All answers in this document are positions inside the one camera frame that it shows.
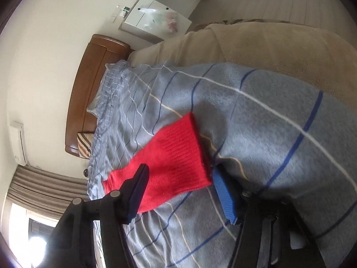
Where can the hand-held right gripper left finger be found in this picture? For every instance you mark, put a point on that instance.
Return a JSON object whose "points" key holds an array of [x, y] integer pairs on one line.
{"points": [[134, 201]]}

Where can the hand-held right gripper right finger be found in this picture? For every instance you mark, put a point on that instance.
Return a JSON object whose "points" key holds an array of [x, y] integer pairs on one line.
{"points": [[224, 201]]}

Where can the red sweater with rabbit print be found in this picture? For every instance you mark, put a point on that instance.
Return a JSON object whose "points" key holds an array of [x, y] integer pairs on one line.
{"points": [[173, 159]]}

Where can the small round white fan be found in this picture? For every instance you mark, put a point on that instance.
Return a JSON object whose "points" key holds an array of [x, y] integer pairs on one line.
{"points": [[86, 173]]}

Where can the striped cushion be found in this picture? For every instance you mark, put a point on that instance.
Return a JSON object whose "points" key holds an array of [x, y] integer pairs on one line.
{"points": [[83, 145]]}

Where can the blue checked blanket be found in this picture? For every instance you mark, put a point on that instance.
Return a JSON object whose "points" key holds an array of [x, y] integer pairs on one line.
{"points": [[265, 131]]}

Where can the beige curtain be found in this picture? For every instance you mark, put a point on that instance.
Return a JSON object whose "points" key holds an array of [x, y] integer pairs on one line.
{"points": [[41, 184]]}

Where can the window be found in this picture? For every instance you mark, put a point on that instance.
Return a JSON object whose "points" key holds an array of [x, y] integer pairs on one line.
{"points": [[36, 226]]}

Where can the blue checked pillow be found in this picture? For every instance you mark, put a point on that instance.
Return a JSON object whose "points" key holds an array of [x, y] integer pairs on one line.
{"points": [[111, 83]]}

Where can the wooden bed headboard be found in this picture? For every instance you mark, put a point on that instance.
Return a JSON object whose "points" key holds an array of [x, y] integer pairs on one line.
{"points": [[92, 69]]}

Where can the white desk with drawers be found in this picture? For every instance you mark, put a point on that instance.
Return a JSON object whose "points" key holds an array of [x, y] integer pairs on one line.
{"points": [[131, 19]]}

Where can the clear plastic bag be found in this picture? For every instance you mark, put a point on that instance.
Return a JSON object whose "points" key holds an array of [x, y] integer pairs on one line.
{"points": [[164, 19]]}

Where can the clear bottle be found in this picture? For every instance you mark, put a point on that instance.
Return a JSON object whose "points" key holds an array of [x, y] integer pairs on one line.
{"points": [[124, 8]]}

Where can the white wall air conditioner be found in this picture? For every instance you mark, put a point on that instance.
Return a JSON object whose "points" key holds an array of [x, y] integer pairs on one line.
{"points": [[19, 142]]}

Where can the white wall socket plate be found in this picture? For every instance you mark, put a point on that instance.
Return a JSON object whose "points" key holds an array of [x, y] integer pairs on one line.
{"points": [[113, 16]]}

